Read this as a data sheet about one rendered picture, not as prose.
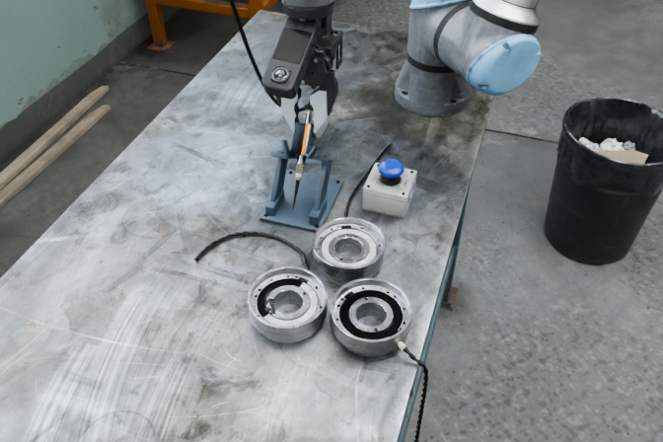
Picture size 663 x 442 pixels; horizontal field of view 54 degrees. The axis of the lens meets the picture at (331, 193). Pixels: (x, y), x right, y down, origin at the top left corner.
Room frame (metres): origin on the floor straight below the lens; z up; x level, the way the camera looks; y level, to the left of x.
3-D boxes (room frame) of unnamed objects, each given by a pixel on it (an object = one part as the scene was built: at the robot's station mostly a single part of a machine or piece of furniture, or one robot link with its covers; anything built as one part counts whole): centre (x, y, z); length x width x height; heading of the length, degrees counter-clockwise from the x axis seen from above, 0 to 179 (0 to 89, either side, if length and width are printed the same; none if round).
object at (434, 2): (1.11, -0.21, 0.97); 0.13 x 0.12 x 0.14; 27
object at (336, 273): (0.66, -0.02, 0.82); 0.10 x 0.10 x 0.04
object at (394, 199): (0.80, -0.10, 0.82); 0.08 x 0.07 x 0.05; 161
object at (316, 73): (0.85, 0.03, 1.06); 0.09 x 0.08 x 0.12; 162
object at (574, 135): (1.53, -0.84, 0.21); 0.34 x 0.34 x 0.43
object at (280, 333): (0.56, 0.06, 0.82); 0.10 x 0.10 x 0.04
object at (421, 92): (1.11, -0.20, 0.85); 0.15 x 0.15 x 0.10
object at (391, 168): (0.79, -0.09, 0.85); 0.04 x 0.04 x 0.05
